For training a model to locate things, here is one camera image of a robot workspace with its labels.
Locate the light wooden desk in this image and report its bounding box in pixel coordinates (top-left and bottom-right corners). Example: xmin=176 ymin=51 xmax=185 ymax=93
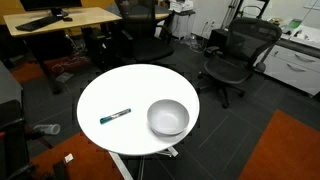
xmin=3 ymin=6 xmax=123 ymax=95

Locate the white drawer cabinet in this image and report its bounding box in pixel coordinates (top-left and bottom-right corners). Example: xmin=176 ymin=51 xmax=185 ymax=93
xmin=254 ymin=24 xmax=320 ymax=98

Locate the black computer monitor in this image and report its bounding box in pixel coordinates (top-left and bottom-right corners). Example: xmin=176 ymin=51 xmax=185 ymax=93
xmin=19 ymin=0 xmax=83 ymax=18

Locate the small white paper tag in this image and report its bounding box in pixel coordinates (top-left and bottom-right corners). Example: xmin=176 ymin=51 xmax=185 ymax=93
xmin=63 ymin=153 xmax=74 ymax=164

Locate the black mesh office chair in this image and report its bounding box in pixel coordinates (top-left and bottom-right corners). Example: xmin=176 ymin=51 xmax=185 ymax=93
xmin=197 ymin=17 xmax=283 ymax=109

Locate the white round bowl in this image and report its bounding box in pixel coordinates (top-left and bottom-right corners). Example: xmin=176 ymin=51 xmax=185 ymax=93
xmin=146 ymin=99 xmax=191 ymax=137

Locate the white metal table base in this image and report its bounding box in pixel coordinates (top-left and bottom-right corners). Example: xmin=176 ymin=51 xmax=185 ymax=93
xmin=108 ymin=145 xmax=179 ymax=180

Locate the black computer tower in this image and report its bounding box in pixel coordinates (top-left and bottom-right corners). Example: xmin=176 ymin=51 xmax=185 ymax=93
xmin=81 ymin=26 xmax=112 ymax=72

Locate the black padded office chair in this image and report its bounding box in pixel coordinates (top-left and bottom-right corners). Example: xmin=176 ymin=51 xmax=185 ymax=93
xmin=114 ymin=0 xmax=175 ymax=65

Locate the clear plastic cup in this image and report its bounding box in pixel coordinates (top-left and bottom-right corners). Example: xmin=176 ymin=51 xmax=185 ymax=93
xmin=32 ymin=123 xmax=62 ymax=136

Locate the green container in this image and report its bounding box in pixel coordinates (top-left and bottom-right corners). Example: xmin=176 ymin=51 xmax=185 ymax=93
xmin=288 ymin=18 xmax=303 ymax=30

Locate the teal capped marker pen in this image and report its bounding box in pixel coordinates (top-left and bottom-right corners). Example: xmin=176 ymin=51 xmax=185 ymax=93
xmin=99 ymin=107 xmax=132 ymax=125

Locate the black keyboard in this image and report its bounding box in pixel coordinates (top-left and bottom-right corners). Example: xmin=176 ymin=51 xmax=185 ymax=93
xmin=15 ymin=15 xmax=64 ymax=33

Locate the white box on cabinet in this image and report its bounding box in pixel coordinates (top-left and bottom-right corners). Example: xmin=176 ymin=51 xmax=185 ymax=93
xmin=169 ymin=0 xmax=195 ymax=14

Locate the black cart frame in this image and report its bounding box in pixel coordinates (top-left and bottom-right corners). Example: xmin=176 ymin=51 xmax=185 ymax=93
xmin=0 ymin=99 xmax=36 ymax=180

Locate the small black floor box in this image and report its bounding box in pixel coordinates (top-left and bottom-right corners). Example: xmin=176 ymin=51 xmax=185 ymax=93
xmin=208 ymin=28 xmax=230 ymax=52

